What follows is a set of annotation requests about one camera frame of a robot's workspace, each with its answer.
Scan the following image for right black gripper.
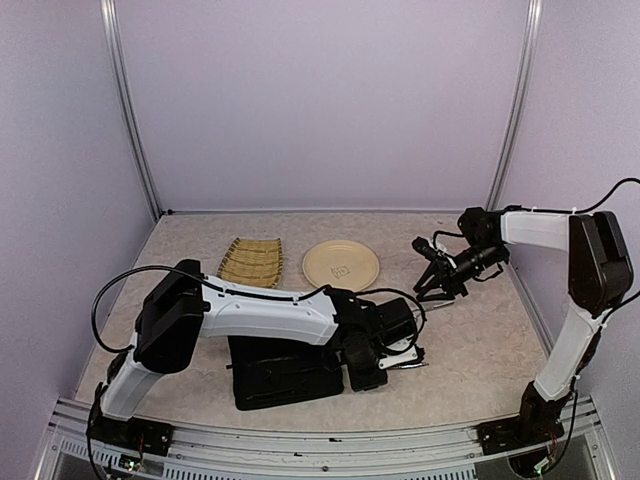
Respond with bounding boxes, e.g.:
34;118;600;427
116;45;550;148
415;241;506;301

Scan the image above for thinning silver scissors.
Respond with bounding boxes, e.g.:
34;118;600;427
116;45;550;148
423;300;455;311

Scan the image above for black zip tool case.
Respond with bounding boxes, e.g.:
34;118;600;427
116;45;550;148
228;336;344;411

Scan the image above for straight silver scissors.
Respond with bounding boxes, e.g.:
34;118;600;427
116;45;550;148
387;361;429;371

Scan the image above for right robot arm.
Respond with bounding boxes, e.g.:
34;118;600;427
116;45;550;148
412;202;634;444

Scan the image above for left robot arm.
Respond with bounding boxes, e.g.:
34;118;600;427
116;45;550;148
94;259;426;445

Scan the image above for cream round plate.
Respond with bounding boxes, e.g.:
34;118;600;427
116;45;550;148
302;240;380;291

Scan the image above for woven bamboo tray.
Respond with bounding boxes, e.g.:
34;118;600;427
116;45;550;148
216;238;284;289

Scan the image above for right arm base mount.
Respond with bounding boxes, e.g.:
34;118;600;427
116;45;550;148
476;416;565;455

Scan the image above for right aluminium frame post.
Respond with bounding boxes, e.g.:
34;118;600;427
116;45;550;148
485;0;543;210

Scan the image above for aluminium frame post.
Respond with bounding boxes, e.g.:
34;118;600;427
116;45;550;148
100;0;164;222
485;0;543;210

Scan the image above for aluminium front rail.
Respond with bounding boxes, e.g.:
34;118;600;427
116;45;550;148
34;399;616;480

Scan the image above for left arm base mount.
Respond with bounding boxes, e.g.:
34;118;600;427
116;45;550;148
88;416;174;457

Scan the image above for left aluminium frame post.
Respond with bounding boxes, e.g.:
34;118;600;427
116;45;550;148
100;0;164;222

